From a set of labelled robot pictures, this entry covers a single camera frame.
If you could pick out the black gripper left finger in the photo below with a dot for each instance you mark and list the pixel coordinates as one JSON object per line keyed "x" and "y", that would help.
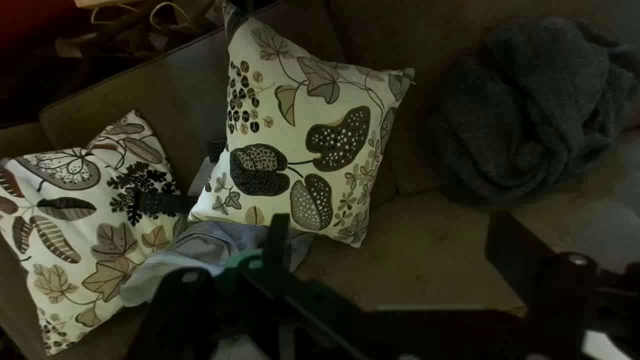
{"x": 281, "y": 243}

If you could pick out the blue-grey cloth with label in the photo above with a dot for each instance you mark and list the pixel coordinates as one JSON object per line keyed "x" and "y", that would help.
{"x": 200, "y": 246}

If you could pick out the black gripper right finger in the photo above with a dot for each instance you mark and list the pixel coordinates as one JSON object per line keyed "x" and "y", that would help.
{"x": 527, "y": 267}

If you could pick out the grey-brown sofa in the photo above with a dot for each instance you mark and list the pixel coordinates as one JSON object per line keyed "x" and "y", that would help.
{"x": 426, "y": 252}

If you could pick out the white pillow with brown leaf print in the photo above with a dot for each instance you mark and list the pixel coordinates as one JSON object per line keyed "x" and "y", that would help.
{"x": 72, "y": 246}

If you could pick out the white pillow with dotted mushroom print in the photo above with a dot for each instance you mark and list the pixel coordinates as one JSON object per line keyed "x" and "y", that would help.
{"x": 313, "y": 133}

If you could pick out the dark grey fleece blanket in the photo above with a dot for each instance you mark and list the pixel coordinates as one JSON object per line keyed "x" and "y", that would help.
{"x": 533, "y": 112}

